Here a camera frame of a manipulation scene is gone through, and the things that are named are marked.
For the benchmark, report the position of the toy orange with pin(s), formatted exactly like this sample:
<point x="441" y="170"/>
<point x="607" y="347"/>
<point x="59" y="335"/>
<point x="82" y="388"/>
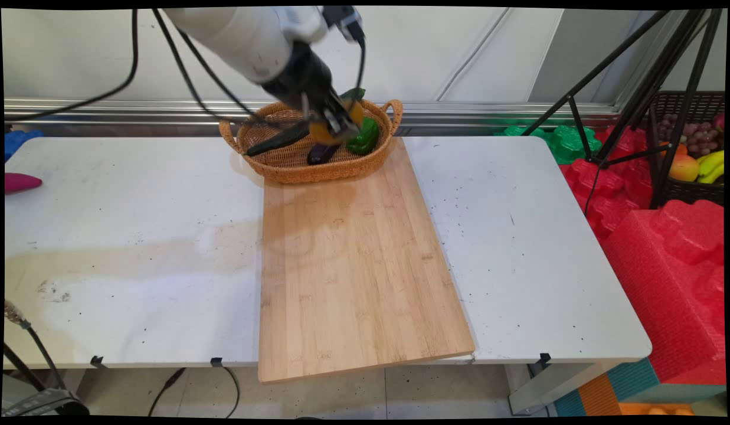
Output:
<point x="677" y="149"/>

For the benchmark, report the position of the wooden cutting board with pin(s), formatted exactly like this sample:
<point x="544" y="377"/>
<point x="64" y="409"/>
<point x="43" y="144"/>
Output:
<point x="353" y="260"/>

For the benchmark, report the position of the purple toy grapes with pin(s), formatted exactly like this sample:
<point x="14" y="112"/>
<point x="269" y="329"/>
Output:
<point x="698" y="137"/>

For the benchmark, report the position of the dark green toy cucumber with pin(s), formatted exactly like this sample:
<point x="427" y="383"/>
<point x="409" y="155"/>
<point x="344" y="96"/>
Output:
<point x="279" y="139"/>

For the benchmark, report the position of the blue foam piece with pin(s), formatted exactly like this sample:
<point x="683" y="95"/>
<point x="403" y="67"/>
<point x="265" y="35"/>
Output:
<point x="16" y="141"/>

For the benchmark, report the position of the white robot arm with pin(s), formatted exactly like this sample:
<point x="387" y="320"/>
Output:
<point x="241" y="35"/>

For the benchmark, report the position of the brown toy potato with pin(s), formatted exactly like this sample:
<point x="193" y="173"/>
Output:
<point x="322" y="133"/>

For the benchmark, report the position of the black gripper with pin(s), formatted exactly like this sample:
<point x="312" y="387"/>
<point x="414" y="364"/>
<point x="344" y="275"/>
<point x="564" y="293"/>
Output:
<point x="303" y="77"/>

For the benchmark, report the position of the green foam mat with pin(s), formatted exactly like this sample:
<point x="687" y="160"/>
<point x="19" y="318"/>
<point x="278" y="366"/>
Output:
<point x="562" y="141"/>

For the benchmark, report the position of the black table edge clip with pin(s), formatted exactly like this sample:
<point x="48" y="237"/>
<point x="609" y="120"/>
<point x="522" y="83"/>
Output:
<point x="543" y="358"/>
<point x="97" y="361"/>
<point x="216" y="361"/>

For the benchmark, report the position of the grey table leg bracket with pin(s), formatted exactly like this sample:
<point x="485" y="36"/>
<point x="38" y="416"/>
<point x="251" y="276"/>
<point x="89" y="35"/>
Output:
<point x="553" y="386"/>

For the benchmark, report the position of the large red foam mat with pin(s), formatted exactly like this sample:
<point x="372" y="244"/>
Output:
<point x="665" y="283"/>

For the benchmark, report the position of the orange-red toy peach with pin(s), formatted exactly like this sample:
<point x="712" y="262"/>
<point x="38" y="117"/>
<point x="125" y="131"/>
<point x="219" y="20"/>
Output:
<point x="684" y="167"/>

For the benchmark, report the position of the black plastic crate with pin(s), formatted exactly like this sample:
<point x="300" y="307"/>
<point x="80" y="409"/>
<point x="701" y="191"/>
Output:
<point x="689" y="192"/>

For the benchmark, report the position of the black tripod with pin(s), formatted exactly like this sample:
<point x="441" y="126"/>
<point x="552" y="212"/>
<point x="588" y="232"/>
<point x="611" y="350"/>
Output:
<point x="654" y="88"/>

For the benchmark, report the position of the woven wicker basket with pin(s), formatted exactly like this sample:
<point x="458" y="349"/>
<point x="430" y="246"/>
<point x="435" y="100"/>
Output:
<point x="288" y="166"/>

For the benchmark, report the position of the green toy bell pepper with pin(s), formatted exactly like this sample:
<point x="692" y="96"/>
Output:
<point x="367" y="139"/>

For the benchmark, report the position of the aluminium wall rail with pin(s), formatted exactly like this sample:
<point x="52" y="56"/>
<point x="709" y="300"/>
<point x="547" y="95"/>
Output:
<point x="134" y="113"/>

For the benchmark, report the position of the purple toy eggplant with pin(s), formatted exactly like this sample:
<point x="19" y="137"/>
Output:
<point x="321" y="154"/>

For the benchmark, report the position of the yellow toy bananas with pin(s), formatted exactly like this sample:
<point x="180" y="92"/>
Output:
<point x="712" y="165"/>

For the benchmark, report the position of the magenta toy vegetable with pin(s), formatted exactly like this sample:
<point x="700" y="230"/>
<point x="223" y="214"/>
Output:
<point x="19" y="182"/>

